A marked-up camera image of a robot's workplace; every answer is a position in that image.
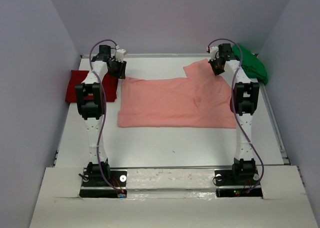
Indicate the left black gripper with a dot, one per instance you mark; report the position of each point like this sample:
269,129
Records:
120,73

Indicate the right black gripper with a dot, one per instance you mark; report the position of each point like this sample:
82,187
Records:
217,72

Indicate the pink t-shirt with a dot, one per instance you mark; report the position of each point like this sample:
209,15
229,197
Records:
198,100

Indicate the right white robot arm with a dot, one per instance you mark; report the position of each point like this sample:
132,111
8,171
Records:
243,104

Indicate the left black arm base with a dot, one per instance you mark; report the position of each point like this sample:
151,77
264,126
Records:
97,187

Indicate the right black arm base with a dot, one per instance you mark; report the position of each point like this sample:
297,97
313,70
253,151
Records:
227,186

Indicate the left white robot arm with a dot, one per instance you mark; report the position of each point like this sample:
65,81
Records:
92,105

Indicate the folded red t-shirt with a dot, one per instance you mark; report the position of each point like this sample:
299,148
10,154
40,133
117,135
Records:
110,85

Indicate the green t-shirt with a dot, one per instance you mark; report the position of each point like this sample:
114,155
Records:
251,65

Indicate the white foam strip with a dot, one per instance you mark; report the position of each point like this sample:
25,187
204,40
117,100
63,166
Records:
155,179

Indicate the back aluminium rail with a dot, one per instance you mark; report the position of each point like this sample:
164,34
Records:
166,55

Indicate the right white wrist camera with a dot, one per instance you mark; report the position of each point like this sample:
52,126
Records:
213,52

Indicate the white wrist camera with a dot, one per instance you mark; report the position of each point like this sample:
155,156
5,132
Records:
213,52
120,55

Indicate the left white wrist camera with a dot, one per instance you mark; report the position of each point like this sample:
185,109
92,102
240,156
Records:
120,55

